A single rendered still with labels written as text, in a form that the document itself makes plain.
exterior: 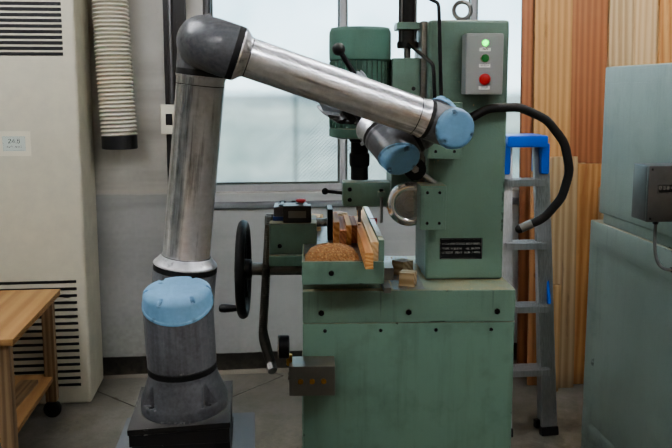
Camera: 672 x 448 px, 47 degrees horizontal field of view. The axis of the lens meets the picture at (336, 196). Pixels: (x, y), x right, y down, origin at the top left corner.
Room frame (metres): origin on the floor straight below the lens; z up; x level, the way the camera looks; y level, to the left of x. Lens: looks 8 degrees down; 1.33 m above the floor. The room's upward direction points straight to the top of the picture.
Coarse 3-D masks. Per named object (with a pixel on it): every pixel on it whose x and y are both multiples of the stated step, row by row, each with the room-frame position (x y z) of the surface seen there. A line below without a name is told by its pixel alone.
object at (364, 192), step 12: (348, 180) 2.25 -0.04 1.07; (360, 180) 2.25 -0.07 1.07; (372, 180) 2.25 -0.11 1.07; (384, 180) 2.25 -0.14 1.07; (348, 192) 2.20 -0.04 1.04; (360, 192) 2.20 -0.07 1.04; (372, 192) 2.20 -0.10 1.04; (348, 204) 2.20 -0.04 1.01; (360, 204) 2.20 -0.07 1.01; (372, 204) 2.20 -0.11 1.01; (384, 204) 2.21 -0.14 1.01
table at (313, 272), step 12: (324, 228) 2.40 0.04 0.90; (324, 240) 2.20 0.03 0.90; (276, 264) 2.13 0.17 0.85; (288, 264) 2.13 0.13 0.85; (300, 264) 2.13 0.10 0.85; (312, 264) 1.93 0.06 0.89; (324, 264) 1.93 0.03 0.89; (336, 264) 1.93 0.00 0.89; (348, 264) 1.93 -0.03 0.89; (360, 264) 1.93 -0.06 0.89; (312, 276) 1.93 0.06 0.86; (324, 276) 1.93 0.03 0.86; (336, 276) 1.93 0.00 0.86; (348, 276) 1.93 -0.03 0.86; (360, 276) 1.93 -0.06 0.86; (372, 276) 1.93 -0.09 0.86
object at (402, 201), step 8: (400, 184) 2.11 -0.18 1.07; (408, 184) 2.11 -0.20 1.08; (416, 184) 2.11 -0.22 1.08; (392, 192) 2.11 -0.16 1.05; (400, 192) 2.10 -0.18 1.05; (408, 192) 2.11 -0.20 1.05; (416, 192) 2.11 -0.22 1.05; (392, 200) 2.10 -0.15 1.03; (400, 200) 2.11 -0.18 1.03; (408, 200) 2.10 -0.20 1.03; (416, 200) 2.11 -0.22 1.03; (392, 208) 2.10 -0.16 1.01; (400, 208) 2.11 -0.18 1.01; (408, 208) 2.10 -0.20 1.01; (416, 208) 2.11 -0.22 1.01; (392, 216) 2.11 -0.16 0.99; (400, 216) 2.11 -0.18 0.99; (408, 216) 2.11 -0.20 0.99; (416, 216) 2.11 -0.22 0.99; (408, 224) 2.11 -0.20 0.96
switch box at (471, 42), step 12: (468, 36) 2.08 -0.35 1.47; (480, 36) 2.08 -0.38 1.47; (492, 36) 2.08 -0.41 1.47; (468, 48) 2.08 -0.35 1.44; (492, 48) 2.08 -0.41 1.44; (468, 60) 2.08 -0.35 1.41; (480, 60) 2.08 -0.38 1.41; (492, 60) 2.08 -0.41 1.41; (468, 72) 2.08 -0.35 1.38; (480, 72) 2.08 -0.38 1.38; (492, 72) 2.08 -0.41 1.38; (468, 84) 2.08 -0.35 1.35; (480, 84) 2.08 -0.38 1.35; (492, 84) 2.08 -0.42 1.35
